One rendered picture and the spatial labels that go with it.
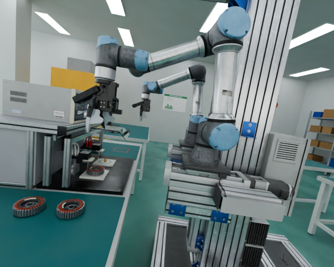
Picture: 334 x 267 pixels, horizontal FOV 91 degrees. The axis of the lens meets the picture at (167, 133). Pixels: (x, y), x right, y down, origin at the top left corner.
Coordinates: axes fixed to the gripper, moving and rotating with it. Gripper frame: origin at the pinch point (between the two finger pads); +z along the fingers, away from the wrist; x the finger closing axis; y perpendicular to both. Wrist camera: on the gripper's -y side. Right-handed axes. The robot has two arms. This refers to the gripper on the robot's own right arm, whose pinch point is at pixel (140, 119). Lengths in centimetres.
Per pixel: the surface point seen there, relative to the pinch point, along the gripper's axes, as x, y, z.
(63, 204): -86, -13, 37
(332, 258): 5, 216, 116
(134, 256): -30, 15, 115
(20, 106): -63, -58, -3
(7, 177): -74, -52, 35
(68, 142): -70, -23, 12
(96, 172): -53, -14, 34
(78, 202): -83, -8, 37
